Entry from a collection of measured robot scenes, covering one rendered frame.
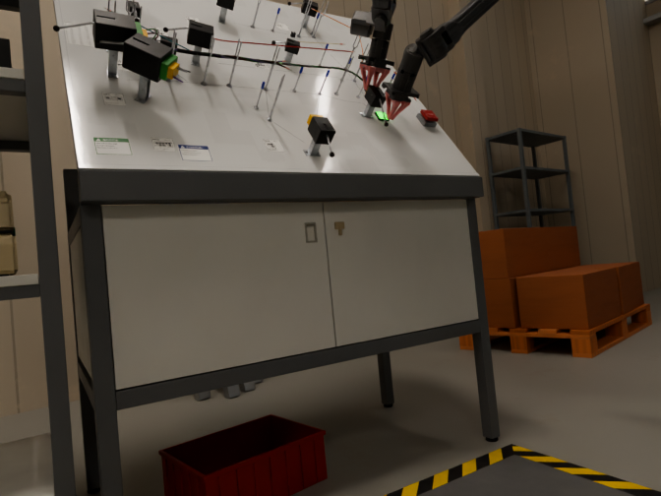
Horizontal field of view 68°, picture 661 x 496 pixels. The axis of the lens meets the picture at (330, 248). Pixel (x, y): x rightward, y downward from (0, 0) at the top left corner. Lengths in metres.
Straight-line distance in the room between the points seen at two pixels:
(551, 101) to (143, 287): 6.14
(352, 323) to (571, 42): 5.87
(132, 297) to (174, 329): 0.12
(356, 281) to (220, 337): 0.41
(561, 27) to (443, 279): 5.68
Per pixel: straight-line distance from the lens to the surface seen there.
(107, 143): 1.21
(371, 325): 1.40
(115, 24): 1.35
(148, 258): 1.16
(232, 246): 1.21
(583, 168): 6.54
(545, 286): 3.06
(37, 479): 1.26
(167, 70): 1.27
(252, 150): 1.29
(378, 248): 1.41
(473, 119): 5.46
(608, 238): 6.41
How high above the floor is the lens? 0.62
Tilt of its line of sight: 2 degrees up
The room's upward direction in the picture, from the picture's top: 5 degrees counter-clockwise
